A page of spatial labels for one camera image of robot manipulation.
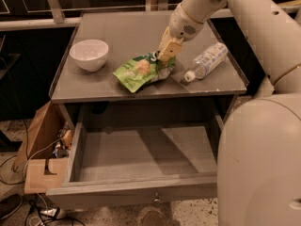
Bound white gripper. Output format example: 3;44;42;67
158;4;207;62

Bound green rice chip bag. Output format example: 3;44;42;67
113;52;176;93

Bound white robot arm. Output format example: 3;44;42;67
159;0;301;226

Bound grey cabinet with counter top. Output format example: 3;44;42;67
51;11;247;128

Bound open grey top drawer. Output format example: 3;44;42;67
46;100;223;210

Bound metal drawer knob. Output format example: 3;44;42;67
152;195;162;203

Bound clear plastic water bottle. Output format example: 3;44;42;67
183;42;228;82

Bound white ceramic bowl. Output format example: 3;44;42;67
69;40;109;73

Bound wooden side box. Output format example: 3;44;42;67
12;102;72;194

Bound metal railing frame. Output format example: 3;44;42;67
0;0;301;33

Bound white cable at box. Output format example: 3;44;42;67
0;137;62;186

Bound black cables on floor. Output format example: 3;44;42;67
24;198;86;226

